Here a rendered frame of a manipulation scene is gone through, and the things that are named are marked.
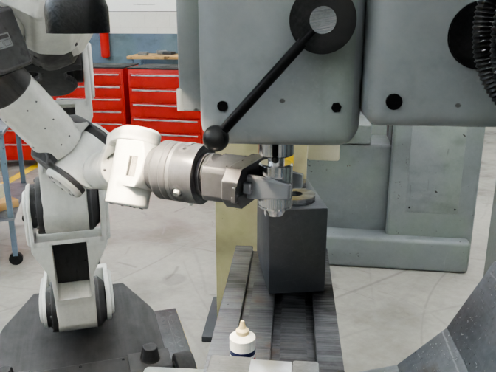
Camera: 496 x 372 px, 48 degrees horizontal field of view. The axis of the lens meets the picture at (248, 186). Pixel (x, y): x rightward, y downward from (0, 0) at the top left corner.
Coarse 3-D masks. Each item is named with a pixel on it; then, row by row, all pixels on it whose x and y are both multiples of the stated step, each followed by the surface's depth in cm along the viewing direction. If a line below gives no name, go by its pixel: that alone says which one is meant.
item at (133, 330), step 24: (120, 288) 193; (24, 312) 177; (120, 312) 177; (144, 312) 177; (0, 336) 164; (24, 336) 164; (48, 336) 164; (72, 336) 164; (96, 336) 164; (120, 336) 164; (144, 336) 164; (0, 360) 152; (24, 360) 152; (48, 360) 152; (72, 360) 152; (96, 360) 152; (120, 360) 149; (144, 360) 144; (168, 360) 145
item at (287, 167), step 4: (264, 160) 78; (288, 160) 78; (260, 164) 76; (264, 164) 76; (268, 164) 76; (272, 164) 76; (280, 164) 76; (284, 164) 76; (288, 164) 76; (292, 164) 76; (260, 168) 76; (264, 168) 75; (268, 168) 75; (272, 168) 74; (276, 168) 74; (280, 168) 74; (284, 168) 75; (288, 168) 75; (292, 168) 76; (264, 172) 75; (268, 172) 75; (272, 172) 75; (276, 172) 75; (280, 172) 75; (284, 172) 75; (288, 172) 75
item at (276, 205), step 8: (264, 176) 75; (272, 176) 75; (280, 176) 75; (288, 176) 75; (264, 200) 76; (272, 200) 76; (280, 200) 76; (288, 200) 76; (264, 208) 77; (272, 208) 76; (280, 208) 76; (288, 208) 77
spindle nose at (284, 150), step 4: (260, 144) 75; (260, 148) 75; (264, 148) 74; (268, 148) 74; (280, 148) 74; (284, 148) 74; (288, 148) 74; (292, 148) 75; (260, 152) 75; (264, 152) 74; (268, 152) 74; (280, 152) 74; (284, 152) 74; (288, 152) 74; (292, 152) 75; (264, 156) 75; (268, 156) 74; (280, 156) 74; (284, 156) 74; (288, 156) 74
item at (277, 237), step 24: (312, 192) 119; (264, 216) 120; (288, 216) 113; (312, 216) 113; (264, 240) 121; (288, 240) 114; (312, 240) 115; (264, 264) 122; (288, 264) 116; (312, 264) 116; (288, 288) 117; (312, 288) 118
